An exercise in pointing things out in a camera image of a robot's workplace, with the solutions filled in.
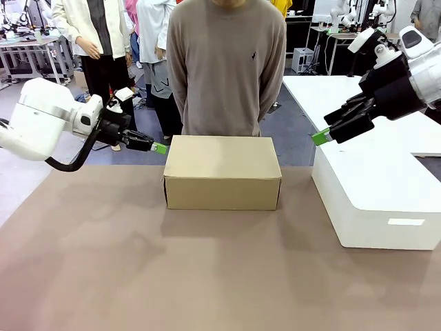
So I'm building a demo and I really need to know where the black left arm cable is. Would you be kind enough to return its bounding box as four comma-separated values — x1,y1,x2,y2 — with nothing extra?
43,99,115,172

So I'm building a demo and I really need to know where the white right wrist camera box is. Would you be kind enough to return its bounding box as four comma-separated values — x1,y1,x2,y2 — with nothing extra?
347,27,376,54

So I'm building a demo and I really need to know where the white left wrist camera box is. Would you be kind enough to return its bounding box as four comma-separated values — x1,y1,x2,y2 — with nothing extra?
114,87,135,103

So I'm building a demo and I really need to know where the background lab table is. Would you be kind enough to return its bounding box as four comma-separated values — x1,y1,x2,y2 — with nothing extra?
318,28,363,77

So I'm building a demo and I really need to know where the white rectangular label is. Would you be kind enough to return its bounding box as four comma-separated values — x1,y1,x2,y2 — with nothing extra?
387,218,426,227

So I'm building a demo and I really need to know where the white small storage rack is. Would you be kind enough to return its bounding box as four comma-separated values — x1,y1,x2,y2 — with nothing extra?
291,47,316,74

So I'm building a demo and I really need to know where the small cardboard carton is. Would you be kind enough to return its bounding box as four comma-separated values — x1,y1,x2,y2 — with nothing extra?
73,70,90,90

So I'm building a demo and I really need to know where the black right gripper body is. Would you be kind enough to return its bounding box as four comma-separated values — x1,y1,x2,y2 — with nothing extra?
358,52,429,121

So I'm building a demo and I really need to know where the white table block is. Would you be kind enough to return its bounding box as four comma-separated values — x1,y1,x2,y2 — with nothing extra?
281,75,441,252

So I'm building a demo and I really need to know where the bystander in yellow top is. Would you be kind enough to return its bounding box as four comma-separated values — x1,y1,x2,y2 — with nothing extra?
270,0,294,19

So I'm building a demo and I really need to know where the bystander in pink top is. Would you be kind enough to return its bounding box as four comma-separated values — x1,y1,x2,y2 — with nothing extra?
124,0,139,37

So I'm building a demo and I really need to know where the grey background workbench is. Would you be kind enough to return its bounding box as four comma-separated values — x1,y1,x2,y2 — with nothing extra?
0,36,76,93

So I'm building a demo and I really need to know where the bystander in grey shirt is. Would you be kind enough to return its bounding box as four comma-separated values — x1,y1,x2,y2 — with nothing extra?
409,0,441,44

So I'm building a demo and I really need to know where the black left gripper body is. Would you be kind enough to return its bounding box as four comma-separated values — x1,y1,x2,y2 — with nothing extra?
97,99,132,148

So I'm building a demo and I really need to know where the person in beige sweater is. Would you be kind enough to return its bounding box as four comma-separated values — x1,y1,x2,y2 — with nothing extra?
165,0,288,137

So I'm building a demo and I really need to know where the brown cardboard shoe box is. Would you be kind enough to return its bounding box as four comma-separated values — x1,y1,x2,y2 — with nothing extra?
161,134,283,212

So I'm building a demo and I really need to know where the bystander in white shirt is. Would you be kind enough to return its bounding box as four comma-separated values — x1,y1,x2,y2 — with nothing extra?
135,0,184,139

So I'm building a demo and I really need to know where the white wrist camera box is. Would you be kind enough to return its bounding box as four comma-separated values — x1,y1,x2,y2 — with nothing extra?
114,87,135,103
347,27,376,54

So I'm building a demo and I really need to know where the bystander in cream jacket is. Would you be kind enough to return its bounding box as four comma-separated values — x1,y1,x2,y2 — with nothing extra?
50,0,141,152

